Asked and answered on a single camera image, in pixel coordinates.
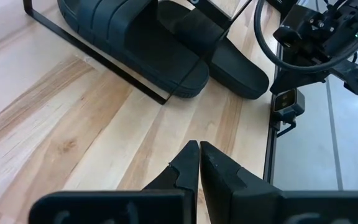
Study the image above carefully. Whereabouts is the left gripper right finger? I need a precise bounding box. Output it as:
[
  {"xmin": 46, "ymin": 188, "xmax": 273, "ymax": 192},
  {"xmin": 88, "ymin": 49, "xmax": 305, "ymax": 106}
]
[{"xmin": 200, "ymin": 141, "xmax": 358, "ymax": 224}]

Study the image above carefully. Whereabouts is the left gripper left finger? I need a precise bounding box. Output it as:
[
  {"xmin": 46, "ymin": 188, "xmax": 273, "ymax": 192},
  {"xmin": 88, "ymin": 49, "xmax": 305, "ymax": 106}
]
[{"xmin": 28, "ymin": 139, "xmax": 200, "ymax": 224}]

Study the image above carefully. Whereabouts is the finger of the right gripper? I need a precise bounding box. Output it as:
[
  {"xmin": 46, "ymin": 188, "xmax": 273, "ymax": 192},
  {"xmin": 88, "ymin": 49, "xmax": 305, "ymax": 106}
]
[
  {"xmin": 329, "ymin": 60, "xmax": 358, "ymax": 96},
  {"xmin": 269, "ymin": 69, "xmax": 331, "ymax": 96}
]

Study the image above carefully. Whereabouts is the black slide sandal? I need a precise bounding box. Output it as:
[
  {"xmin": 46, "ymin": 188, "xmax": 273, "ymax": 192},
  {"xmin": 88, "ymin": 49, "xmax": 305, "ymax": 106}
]
[
  {"xmin": 57, "ymin": 0, "xmax": 210, "ymax": 99},
  {"xmin": 157, "ymin": 0, "xmax": 270, "ymax": 101}
]

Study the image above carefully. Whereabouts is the wooden shelf with black legs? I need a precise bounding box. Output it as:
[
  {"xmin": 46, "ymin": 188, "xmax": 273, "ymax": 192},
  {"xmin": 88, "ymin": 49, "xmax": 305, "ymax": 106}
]
[{"xmin": 22, "ymin": 0, "xmax": 253, "ymax": 106}]

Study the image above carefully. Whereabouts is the table-level camera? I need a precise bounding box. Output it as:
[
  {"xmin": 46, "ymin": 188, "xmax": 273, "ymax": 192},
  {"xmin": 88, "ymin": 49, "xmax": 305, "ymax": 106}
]
[{"xmin": 272, "ymin": 88, "xmax": 306, "ymax": 124}]

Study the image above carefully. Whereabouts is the black aluminium table frame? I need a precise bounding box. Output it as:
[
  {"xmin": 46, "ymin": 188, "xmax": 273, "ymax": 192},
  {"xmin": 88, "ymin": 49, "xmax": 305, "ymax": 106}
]
[{"xmin": 262, "ymin": 43, "xmax": 287, "ymax": 185}]

